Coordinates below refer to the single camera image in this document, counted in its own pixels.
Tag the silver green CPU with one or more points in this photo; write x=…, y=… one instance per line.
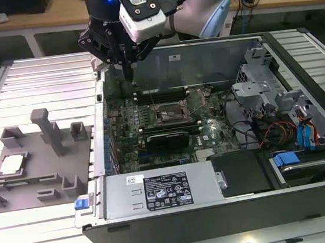
x=13, y=164

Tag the hard disk in blue carrier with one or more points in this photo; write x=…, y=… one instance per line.
x=287, y=158

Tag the black RAM slot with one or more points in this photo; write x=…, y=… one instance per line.
x=162, y=96
x=161, y=89
x=163, y=100
x=169, y=127
x=162, y=93
x=168, y=123

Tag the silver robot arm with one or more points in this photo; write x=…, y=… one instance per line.
x=187, y=8

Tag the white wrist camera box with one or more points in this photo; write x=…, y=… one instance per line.
x=145, y=28

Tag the black drive bay cover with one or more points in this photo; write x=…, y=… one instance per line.
x=239, y=171

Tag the wooden desk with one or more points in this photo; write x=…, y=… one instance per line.
x=49, y=17

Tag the CPU socket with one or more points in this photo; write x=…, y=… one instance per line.
x=170, y=110

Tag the round coin battery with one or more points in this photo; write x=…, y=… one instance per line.
x=207, y=91

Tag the green motherboard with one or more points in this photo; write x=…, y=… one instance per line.
x=218, y=114

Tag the silver finned heatsink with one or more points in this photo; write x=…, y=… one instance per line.
x=205, y=152

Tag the silver metal drive cage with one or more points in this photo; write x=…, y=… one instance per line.
x=247, y=88

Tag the silver power supply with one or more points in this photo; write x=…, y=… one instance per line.
x=124, y=194

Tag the black graphics card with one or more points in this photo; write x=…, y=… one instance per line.
x=168, y=141

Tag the grey parts rack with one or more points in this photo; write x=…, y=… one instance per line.
x=38, y=172

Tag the black silver PC case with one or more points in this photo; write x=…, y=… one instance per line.
x=193, y=227

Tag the blue case latch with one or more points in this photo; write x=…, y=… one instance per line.
x=81, y=203

